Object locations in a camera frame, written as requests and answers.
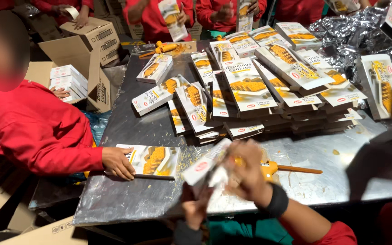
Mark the person's left hand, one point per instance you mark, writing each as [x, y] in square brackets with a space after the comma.
[194, 207]

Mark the person's right hand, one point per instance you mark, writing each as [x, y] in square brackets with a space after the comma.
[250, 170]

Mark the person's left fingers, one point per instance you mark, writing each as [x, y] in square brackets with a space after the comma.
[202, 199]

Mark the person's right fingers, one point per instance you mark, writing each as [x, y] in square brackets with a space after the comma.
[235, 163]

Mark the yellow glue gun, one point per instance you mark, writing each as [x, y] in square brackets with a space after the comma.
[284, 167]
[165, 48]

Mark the green apron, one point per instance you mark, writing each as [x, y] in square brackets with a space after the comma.
[247, 233]

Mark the black wristband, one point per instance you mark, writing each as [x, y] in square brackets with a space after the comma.
[277, 201]

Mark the pile of cookie boxes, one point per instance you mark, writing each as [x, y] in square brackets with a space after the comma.
[247, 85]

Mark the blue plastic bag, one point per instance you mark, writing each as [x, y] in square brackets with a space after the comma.
[97, 126]

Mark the plain cardboard carton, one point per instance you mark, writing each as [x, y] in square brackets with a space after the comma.
[49, 234]

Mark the heap of silver foil packets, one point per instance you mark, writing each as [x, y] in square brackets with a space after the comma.
[349, 40]

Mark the stack of packed white boxes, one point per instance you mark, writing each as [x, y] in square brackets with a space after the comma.
[68, 81]

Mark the closed cardboard carton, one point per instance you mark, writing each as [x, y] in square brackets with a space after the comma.
[97, 35]

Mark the open cardboard carton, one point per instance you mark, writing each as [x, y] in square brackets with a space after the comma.
[77, 54]

